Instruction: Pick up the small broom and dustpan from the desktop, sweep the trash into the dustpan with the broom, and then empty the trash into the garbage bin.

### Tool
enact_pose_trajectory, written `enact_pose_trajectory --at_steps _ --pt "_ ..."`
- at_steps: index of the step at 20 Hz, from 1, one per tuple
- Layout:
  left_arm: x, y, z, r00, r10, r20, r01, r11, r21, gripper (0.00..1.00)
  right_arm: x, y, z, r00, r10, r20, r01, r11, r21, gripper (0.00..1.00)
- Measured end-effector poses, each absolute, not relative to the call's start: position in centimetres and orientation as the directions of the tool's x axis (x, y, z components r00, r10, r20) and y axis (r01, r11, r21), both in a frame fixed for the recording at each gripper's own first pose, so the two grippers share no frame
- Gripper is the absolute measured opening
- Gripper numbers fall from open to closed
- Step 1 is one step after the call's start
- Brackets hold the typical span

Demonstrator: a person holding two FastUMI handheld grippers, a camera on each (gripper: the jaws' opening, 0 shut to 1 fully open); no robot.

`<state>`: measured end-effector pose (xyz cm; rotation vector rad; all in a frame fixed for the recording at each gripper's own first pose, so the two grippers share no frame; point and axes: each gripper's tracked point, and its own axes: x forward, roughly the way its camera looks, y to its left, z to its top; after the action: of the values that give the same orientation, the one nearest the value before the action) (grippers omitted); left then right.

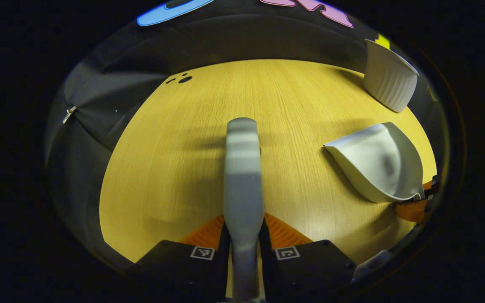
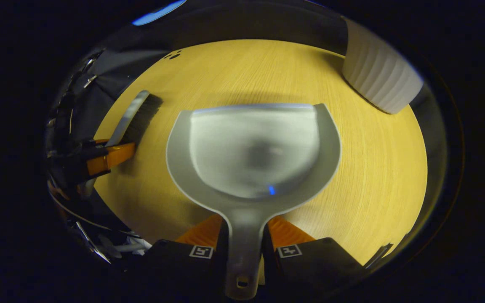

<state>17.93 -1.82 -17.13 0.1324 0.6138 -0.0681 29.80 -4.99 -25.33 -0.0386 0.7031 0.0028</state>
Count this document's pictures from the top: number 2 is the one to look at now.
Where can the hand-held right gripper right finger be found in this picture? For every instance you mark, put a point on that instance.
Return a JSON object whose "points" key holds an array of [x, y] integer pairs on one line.
{"points": [[270, 265]]}

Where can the blue paper trash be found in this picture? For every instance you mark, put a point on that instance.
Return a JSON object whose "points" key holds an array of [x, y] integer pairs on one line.
{"points": [[271, 190]]}

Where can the white ribbed garbage bin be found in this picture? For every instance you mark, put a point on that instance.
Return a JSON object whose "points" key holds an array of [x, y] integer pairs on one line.
{"points": [[381, 71]]}

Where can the grey dustpan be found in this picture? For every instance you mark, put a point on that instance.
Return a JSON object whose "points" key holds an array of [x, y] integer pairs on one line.
{"points": [[246, 143]]}

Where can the silver metal clip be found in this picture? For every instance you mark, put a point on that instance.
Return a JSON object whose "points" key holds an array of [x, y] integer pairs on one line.
{"points": [[90, 81]]}

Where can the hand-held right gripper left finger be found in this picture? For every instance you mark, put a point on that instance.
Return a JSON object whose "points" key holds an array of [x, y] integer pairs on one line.
{"points": [[221, 261]]}

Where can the small white broom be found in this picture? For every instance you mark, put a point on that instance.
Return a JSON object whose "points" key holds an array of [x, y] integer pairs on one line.
{"points": [[141, 118]]}

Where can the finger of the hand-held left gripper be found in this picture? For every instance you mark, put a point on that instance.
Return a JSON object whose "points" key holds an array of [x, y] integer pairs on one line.
{"points": [[82, 152], [112, 158]]}

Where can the silver metal rod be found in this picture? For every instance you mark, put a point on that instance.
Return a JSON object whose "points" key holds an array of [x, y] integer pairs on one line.
{"points": [[93, 244]]}

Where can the wooden desktop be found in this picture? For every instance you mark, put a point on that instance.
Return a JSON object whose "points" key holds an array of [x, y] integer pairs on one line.
{"points": [[373, 168]]}

